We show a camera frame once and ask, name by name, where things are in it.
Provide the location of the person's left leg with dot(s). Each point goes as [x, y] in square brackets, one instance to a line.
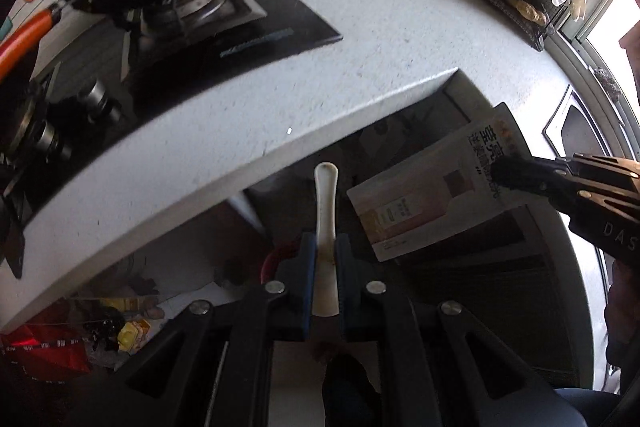
[350, 397]

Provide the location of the stained white spoon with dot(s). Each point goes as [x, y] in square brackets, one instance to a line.
[326, 217]

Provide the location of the person's right leg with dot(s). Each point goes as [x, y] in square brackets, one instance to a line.
[587, 409]

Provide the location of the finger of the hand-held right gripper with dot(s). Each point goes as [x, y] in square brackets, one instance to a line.
[517, 172]

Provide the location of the stainless steel sink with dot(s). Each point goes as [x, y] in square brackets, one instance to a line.
[575, 132]

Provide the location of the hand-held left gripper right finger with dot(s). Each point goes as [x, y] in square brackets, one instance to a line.
[352, 292]

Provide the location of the person's leg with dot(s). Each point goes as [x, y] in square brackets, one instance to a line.
[587, 409]
[350, 397]

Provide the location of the dark steel wool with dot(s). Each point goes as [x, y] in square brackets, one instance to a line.
[609, 82]

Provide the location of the white printed pouch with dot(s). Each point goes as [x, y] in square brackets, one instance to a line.
[425, 202]

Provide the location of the red shiny bag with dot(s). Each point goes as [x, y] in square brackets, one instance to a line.
[40, 347]

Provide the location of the ginger root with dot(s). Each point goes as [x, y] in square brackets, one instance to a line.
[527, 11]

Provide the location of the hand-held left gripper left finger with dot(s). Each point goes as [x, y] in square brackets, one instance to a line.
[300, 287]

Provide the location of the window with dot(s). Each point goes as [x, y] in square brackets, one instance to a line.
[607, 32]

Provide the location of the black gas stove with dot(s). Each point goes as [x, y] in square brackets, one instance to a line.
[225, 72]

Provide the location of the black frying pan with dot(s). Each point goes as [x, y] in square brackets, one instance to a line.
[12, 237]

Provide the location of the red bucket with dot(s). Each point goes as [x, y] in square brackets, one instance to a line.
[272, 259]

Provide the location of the small yellow packet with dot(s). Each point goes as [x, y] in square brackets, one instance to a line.
[134, 334]

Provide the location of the person's right forearm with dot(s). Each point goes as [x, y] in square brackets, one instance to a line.
[625, 307]

